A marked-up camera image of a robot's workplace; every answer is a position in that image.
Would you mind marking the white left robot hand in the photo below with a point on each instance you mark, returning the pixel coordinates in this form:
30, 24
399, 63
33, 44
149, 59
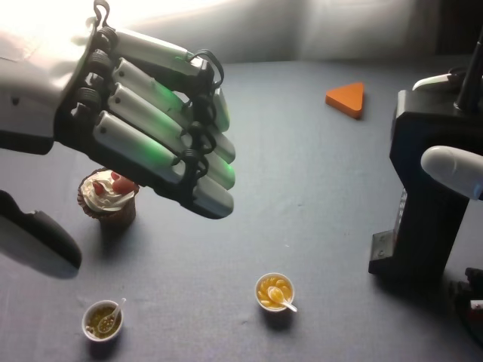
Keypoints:
143, 124

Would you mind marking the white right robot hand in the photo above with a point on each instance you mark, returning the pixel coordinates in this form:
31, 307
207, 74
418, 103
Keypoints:
453, 169

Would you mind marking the toy cupcake with red heart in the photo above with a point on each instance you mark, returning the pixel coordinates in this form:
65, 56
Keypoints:
107, 205

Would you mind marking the orange triangle block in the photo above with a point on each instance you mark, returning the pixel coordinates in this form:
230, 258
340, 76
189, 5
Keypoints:
349, 100

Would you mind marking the grey table cloth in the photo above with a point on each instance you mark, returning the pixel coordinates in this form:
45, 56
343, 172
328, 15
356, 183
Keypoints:
264, 226

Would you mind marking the white cloth backdrop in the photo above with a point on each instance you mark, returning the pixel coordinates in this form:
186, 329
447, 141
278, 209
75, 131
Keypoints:
302, 30

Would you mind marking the small bowl of green soup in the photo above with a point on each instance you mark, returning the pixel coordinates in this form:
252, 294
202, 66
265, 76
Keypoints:
102, 320

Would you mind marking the small bowl of orange soup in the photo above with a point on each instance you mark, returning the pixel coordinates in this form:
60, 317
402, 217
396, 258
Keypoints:
274, 292

